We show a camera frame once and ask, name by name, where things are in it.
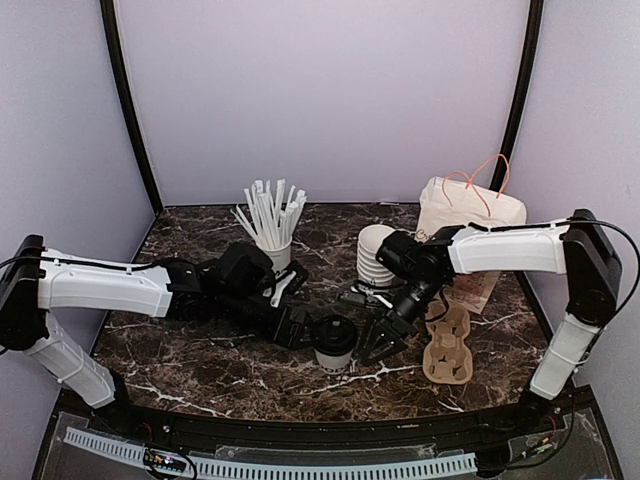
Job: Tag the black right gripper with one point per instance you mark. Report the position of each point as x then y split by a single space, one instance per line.
389 332

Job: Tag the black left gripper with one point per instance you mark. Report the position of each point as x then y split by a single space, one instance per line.
294 330

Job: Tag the single black cup lid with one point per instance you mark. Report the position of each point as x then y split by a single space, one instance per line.
334 335

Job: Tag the stack of white paper cups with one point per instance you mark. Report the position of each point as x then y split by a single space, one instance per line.
370 270

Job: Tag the printed paper takeout bag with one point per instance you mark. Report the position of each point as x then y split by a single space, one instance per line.
456 200

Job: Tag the single white paper cup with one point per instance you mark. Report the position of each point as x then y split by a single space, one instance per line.
334 361

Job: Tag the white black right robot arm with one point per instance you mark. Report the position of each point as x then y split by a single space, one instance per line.
507 340

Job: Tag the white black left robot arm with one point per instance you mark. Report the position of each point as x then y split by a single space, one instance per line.
36 281

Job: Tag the brown cardboard cup carrier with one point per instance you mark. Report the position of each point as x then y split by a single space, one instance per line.
446 358

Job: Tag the white cup holding straws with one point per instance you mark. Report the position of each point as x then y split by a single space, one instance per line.
279 252

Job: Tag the bundle of wrapped white straws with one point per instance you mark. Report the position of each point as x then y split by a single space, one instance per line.
271 214

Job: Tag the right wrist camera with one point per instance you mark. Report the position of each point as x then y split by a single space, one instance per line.
395 253

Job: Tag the grey slotted cable duct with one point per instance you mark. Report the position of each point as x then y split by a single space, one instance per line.
248 463

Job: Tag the black front table rail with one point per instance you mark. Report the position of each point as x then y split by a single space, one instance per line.
300 407

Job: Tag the black left corner post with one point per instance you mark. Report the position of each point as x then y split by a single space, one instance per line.
128 109

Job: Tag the black corner post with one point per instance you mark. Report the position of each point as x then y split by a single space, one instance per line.
128 109
526 64

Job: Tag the black right corner post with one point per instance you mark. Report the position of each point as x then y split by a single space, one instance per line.
526 64

